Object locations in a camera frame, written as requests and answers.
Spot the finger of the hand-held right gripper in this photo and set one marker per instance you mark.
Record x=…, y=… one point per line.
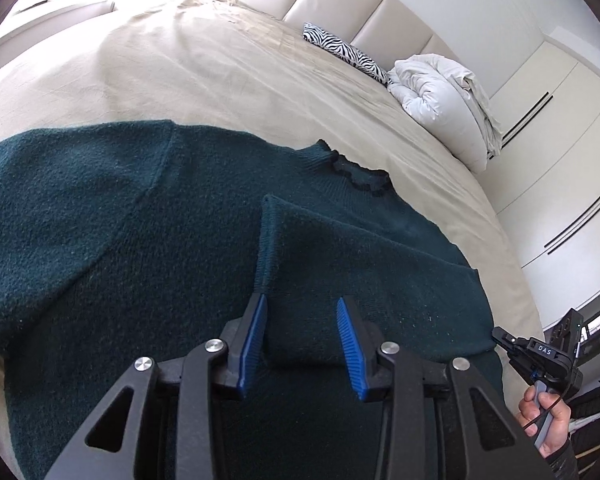
x=502, y=338

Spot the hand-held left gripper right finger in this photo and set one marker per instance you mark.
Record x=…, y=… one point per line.
x=351, y=352

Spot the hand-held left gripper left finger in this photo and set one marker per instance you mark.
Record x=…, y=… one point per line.
x=252, y=347

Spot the dark green knit sweater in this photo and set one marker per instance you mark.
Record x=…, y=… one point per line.
x=130, y=235

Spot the person's right forearm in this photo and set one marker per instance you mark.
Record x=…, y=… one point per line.
x=562, y=465

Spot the person's right hand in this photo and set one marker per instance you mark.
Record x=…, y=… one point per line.
x=557, y=420

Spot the person's dark clothing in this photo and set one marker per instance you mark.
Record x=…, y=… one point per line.
x=597, y=425

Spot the white wardrobe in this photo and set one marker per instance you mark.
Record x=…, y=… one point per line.
x=570, y=125

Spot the white folded duvet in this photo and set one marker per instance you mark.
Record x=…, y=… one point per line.
x=440, y=95

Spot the bed with beige sheet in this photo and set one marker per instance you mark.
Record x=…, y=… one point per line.
x=205, y=70

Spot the zebra print pillow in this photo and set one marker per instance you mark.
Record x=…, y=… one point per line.
x=345, y=52

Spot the white bedside table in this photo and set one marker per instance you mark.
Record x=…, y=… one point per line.
x=55, y=12

